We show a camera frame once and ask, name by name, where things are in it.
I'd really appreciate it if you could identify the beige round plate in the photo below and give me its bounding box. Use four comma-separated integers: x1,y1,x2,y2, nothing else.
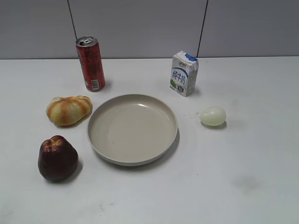
86,94,179,167

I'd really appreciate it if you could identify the pale white egg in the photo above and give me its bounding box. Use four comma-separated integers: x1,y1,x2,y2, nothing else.
199,106,227,126

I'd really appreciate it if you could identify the white blue milk carton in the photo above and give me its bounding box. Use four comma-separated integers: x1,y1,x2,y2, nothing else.
170,51,199,97

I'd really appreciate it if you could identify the orange striped bread bun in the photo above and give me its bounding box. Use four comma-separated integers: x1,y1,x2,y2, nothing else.
46,95,93,126

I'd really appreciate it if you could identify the dark red apple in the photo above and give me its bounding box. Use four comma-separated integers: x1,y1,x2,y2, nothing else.
38,135,78,182

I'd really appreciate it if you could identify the red soda can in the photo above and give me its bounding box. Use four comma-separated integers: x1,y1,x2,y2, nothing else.
76,36,106,92

